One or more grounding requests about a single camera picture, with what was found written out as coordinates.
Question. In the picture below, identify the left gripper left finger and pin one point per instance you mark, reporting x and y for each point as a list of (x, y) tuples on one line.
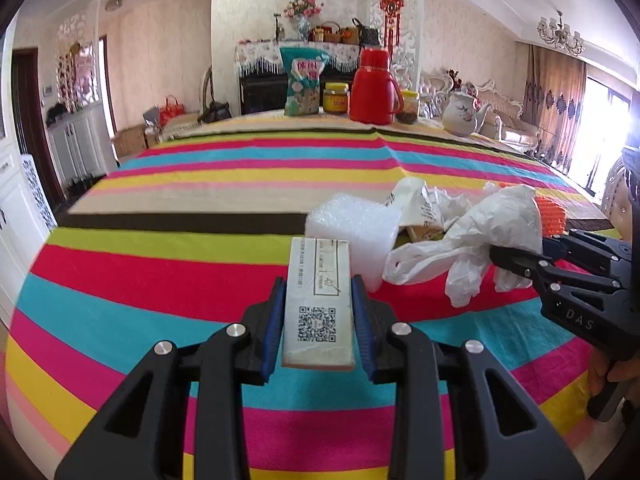
[(139, 432)]

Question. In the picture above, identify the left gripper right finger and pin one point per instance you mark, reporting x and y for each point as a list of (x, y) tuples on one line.
[(499, 431)]

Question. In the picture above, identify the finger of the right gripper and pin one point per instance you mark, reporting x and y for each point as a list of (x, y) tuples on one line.
[(562, 269), (589, 251)]

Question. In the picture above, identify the orange foam net back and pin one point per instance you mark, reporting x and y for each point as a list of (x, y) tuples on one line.
[(552, 216)]

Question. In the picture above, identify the white plastic bag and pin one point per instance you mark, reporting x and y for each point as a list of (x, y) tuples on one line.
[(508, 217)]

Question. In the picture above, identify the small cardboard box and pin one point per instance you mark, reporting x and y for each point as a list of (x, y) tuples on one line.
[(317, 329)]

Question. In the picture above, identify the white foam block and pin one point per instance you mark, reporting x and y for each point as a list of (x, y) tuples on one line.
[(370, 228)]

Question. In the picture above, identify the person's right hand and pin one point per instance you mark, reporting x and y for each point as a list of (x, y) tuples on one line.
[(600, 370)]

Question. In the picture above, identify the tufted chair right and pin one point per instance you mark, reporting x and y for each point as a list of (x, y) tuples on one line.
[(616, 205)]

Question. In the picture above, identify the cream sofa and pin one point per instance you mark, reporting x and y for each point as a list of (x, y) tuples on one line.
[(503, 120)]

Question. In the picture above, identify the brown curtain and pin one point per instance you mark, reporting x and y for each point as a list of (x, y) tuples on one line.
[(554, 95)]

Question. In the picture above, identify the white floral teapot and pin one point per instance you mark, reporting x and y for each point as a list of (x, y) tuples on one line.
[(460, 117)]

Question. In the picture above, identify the cream armchair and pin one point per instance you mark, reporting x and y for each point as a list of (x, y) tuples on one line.
[(434, 89)]

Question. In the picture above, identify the yellow lid jar right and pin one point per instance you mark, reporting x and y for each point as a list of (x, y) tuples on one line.
[(410, 107)]

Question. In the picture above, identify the yellow lid jar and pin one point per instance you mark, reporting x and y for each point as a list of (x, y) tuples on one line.
[(336, 98), (410, 107)]

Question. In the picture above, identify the striped colourful tablecloth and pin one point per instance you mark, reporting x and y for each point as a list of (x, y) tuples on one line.
[(181, 239)]

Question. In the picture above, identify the chandelier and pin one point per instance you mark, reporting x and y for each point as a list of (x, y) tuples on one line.
[(555, 33)]

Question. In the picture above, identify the red thermos jug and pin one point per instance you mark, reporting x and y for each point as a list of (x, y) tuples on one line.
[(376, 97)]

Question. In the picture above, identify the white glass door cabinet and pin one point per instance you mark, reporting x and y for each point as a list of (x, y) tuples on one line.
[(23, 231)]

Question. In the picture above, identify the yellow lid jar left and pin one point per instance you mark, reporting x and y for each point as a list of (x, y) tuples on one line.
[(336, 98)]

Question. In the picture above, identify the black handbag on piano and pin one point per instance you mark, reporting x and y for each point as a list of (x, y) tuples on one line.
[(367, 36)]

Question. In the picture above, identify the cardboard box on floor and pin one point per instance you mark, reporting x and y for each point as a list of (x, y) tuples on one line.
[(129, 142)]

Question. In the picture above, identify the white low sideboard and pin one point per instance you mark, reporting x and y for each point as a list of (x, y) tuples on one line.
[(80, 145)]

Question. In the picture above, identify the red chinese knot ornament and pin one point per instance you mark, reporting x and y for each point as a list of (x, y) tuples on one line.
[(391, 10)]

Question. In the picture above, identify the wicker basket on piano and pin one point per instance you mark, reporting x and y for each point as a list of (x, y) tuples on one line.
[(332, 32)]

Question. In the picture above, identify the green snack bag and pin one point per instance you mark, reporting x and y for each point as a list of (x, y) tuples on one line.
[(303, 66)]

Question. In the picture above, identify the red gift bag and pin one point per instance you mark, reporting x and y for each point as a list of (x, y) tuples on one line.
[(171, 109)]

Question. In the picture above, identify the dark piano with lace cover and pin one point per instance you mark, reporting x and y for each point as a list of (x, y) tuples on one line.
[(273, 73)]

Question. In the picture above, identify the flower vase bouquet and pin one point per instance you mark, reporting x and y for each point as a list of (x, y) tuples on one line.
[(300, 12)]

